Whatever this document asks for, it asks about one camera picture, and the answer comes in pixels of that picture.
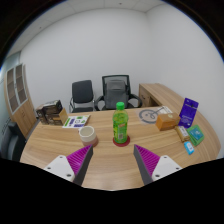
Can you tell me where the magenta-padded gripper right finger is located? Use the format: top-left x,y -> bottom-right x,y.
133,144 -> 183,186

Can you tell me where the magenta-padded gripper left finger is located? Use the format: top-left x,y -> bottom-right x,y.
43,144 -> 95,187

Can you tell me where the green drink bottle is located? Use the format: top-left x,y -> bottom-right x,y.
112,101 -> 130,145

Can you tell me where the small blue packet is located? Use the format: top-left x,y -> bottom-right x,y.
183,141 -> 195,156

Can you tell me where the white and brown mug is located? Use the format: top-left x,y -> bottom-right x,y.
78,125 -> 99,148

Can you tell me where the green flat packet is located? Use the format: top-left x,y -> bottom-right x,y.
185,124 -> 205,147

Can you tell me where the orange cardboard box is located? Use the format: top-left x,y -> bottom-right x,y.
155,112 -> 182,132

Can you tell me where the white printed sticker sheet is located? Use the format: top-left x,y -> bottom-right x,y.
62,114 -> 91,129

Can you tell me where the flat round red coaster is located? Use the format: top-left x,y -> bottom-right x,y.
112,134 -> 131,148

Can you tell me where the small dark brown carton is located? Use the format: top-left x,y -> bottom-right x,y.
35,104 -> 48,125

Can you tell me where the black armchair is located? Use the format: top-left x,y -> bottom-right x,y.
0,121 -> 27,162

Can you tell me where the purple standing pouch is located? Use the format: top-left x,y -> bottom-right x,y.
178,97 -> 200,129

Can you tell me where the large dark brown carton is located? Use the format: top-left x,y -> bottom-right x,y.
42,99 -> 69,127

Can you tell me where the wooden shelf unit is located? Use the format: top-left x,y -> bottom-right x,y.
3,63 -> 37,138

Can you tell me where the wooden side desk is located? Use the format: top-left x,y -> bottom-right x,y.
138,83 -> 188,109

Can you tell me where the black padded office chair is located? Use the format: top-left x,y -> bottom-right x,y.
68,79 -> 96,114

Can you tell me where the white sheet with grey ring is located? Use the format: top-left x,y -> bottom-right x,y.
138,105 -> 173,125

